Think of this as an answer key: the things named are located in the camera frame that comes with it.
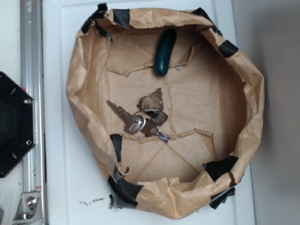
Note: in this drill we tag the brown paper bag tray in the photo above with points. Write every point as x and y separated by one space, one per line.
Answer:
213 96

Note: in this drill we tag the aluminium extrusion rail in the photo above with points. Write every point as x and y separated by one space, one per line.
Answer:
33 164

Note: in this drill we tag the metal corner bracket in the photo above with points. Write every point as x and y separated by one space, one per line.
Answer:
29 210

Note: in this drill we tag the silver key bunch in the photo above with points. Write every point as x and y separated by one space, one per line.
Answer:
138 123

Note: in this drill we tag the brown rock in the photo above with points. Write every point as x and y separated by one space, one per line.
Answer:
152 101

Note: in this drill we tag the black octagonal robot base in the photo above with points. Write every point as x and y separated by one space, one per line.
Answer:
17 136

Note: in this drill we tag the dark green plastic pickle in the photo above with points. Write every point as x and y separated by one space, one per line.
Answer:
164 52

